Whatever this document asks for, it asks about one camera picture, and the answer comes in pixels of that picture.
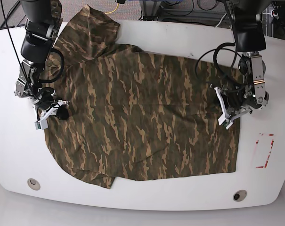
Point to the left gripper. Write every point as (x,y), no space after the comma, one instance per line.
(232,108)

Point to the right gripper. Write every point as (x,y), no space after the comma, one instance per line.
(50,107)

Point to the camouflage t-shirt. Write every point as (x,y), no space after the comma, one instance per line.
(134,114)

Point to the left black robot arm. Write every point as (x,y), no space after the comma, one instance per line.
(239,98)

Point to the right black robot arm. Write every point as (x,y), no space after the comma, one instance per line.
(42,26)

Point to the red tape rectangle marking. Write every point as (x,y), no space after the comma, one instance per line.
(263,149)

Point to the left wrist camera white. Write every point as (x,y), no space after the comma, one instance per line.
(224,121)

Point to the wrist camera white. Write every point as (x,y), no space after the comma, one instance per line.
(41,124)
(224,121)

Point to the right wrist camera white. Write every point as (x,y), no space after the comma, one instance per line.
(41,124)

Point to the left table cable grommet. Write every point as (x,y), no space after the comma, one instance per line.
(33,184)

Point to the table cable grommet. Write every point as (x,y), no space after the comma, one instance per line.
(240,195)
(33,184)

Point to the right table cable grommet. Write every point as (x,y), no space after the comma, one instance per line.
(240,195)

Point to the aluminium frame rail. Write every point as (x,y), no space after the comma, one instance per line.
(268,26)

